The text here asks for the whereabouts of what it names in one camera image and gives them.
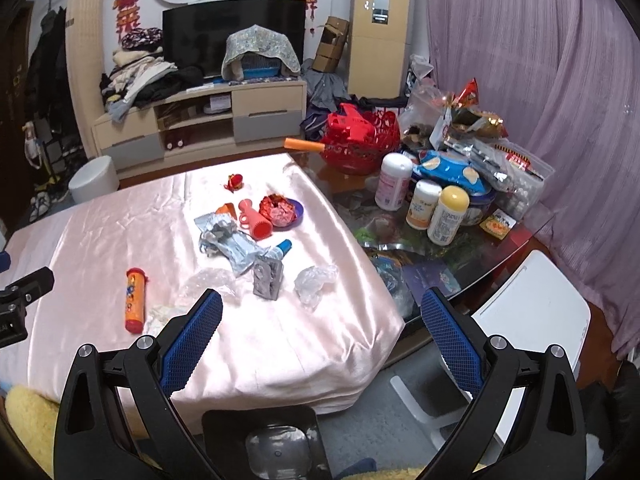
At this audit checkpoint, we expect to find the beige standing air conditioner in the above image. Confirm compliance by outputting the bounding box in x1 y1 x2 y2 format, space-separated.
348 0 413 99

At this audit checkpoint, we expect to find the beige tv cabinet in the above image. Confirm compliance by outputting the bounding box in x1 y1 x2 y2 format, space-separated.
92 78 307 178

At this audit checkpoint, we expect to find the red foil wrapper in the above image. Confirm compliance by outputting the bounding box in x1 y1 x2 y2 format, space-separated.
258 194 297 229

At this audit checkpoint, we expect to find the small yellow card pack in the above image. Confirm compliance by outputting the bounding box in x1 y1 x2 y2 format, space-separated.
480 208 518 240

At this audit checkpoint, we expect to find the pink label white bottle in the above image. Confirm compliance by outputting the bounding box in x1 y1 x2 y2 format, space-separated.
374 153 413 211

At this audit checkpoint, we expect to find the purple plastic lid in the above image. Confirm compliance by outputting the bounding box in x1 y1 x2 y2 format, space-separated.
270 198 304 231

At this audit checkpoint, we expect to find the yellow cap white bottle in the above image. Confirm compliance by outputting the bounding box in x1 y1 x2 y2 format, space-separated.
427 185 470 246

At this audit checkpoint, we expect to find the pink satin tablecloth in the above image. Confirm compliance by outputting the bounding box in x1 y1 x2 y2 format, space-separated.
1 154 404 427

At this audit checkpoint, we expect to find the blue snack bag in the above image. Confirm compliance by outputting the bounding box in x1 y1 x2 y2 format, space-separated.
411 150 492 196

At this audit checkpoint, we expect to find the clear plastic storage box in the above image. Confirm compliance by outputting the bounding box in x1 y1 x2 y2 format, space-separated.
492 139 555 220

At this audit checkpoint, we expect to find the patterned cloth cover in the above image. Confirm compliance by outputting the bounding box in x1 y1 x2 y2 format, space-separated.
220 25 300 81

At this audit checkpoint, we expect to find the small blue capped bottle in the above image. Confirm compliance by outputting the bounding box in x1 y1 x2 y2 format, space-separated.
265 240 292 261

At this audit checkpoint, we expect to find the red plastic basket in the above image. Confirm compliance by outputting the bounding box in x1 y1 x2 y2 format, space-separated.
320 103 400 176

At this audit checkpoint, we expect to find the pile of snack packages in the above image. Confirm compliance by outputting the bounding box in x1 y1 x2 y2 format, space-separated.
398 54 508 151

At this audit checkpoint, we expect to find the white round stool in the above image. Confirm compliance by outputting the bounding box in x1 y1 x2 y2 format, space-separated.
68 155 119 204

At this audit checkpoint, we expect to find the cardboard box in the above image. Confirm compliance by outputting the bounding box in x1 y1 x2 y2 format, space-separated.
311 16 349 74

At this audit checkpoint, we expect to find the pile of clothes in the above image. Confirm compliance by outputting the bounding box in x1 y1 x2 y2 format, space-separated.
100 27 204 124

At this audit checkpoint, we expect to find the blue foil wrapper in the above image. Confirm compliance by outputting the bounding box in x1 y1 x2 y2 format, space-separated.
194 214 266 276

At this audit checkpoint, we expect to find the black trash bin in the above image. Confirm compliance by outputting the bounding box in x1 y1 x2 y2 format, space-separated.
202 405 332 480

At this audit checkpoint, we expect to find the orange paper scrap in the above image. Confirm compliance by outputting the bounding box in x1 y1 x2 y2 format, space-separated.
215 203 238 220

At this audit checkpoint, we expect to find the small red ornament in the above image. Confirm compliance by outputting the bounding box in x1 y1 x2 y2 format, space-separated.
224 174 244 193

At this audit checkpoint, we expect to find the orange handle stick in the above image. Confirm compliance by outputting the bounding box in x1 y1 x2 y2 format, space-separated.
283 138 326 153

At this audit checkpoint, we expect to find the yellow fluffy blanket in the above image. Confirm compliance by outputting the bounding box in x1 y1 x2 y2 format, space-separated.
6 385 60 479

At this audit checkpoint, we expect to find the purple curtain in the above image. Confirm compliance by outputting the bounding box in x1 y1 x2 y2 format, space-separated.
427 0 639 356

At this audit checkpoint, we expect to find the black flat television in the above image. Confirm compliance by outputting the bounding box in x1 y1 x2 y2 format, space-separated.
163 0 306 78

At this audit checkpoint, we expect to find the red paper wall decoration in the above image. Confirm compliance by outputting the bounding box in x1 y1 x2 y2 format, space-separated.
113 0 141 41

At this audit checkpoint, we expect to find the blue round cookie tin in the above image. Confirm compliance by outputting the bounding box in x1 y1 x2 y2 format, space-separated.
461 188 497 226

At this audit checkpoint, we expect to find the orange label white bottle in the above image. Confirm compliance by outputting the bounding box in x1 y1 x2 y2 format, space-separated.
406 179 442 231

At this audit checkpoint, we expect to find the orange red snack tube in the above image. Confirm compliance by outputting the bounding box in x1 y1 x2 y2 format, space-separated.
125 268 148 335

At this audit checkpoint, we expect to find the white folding chair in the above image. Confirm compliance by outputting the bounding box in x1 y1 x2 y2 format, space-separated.
390 250 591 448

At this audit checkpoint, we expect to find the clear plastic bag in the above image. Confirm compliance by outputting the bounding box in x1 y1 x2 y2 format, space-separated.
294 266 337 310
174 269 241 310

